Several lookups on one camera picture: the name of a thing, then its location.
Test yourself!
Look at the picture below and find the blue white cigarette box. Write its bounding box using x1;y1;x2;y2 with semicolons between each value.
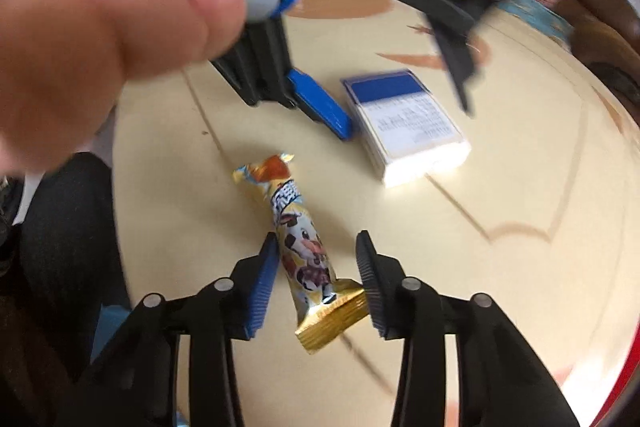
342;69;472;187

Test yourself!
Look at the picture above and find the red plastic stool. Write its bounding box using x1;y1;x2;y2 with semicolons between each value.
591;332;640;426

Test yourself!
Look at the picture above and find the yellow snack wrapper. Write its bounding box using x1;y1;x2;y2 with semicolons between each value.
232;154;369;353

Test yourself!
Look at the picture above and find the person's left hand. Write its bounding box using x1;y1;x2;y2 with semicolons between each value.
1;0;246;176

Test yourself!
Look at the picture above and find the person's dark trouser leg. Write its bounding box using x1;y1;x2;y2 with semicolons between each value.
1;152;130;426

